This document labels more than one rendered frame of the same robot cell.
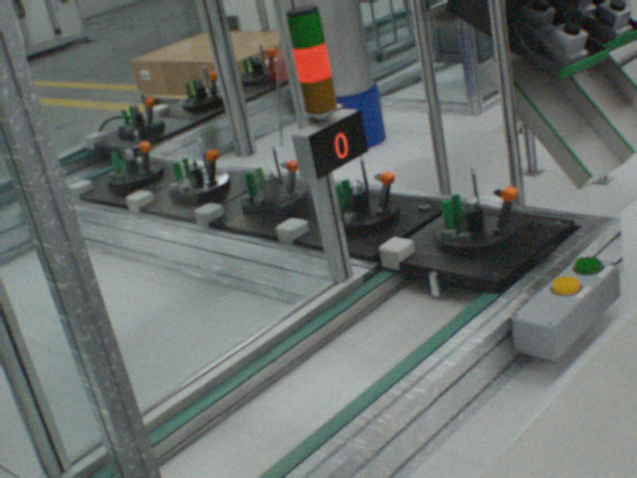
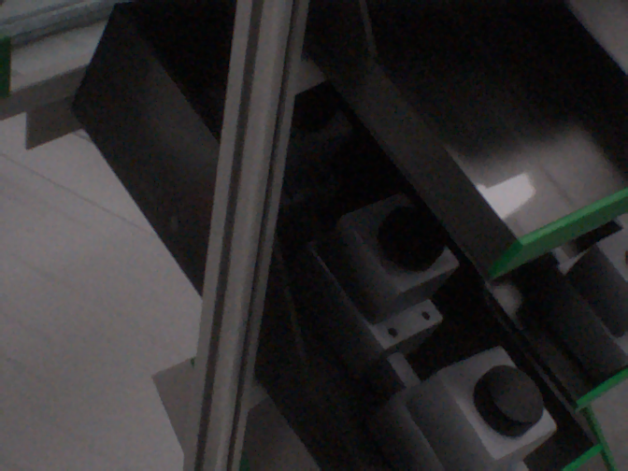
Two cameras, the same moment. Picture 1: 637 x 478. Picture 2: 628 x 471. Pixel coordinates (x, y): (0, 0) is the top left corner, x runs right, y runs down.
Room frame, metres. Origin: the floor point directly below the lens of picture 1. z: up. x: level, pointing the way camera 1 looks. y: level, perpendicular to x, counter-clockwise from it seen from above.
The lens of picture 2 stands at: (1.16, -0.29, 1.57)
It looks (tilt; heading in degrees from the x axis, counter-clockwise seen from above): 31 degrees down; 343
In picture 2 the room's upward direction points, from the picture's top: 10 degrees clockwise
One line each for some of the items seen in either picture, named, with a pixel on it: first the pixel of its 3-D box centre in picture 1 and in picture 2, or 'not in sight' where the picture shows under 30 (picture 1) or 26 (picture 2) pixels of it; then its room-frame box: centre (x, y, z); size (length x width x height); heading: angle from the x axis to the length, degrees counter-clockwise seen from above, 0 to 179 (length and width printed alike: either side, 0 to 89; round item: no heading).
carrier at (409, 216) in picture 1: (359, 198); not in sight; (1.59, -0.10, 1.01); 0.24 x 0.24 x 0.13; 43
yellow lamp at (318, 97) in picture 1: (318, 94); not in sight; (1.36, -0.05, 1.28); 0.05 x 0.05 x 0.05
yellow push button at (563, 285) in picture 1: (565, 287); not in sight; (1.19, -0.35, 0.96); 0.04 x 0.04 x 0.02
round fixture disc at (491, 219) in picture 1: (476, 233); not in sight; (1.41, -0.27, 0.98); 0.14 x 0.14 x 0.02
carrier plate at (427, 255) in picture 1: (477, 243); not in sight; (1.41, -0.27, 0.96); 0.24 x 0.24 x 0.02; 43
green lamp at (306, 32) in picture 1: (306, 29); not in sight; (1.36, -0.05, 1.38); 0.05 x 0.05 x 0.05
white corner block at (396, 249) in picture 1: (397, 254); not in sight; (1.41, -0.13, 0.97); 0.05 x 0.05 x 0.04; 43
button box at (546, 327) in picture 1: (567, 306); not in sight; (1.19, -0.35, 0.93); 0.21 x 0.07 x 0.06; 133
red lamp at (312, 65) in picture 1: (312, 62); not in sight; (1.36, -0.05, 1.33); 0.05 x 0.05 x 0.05
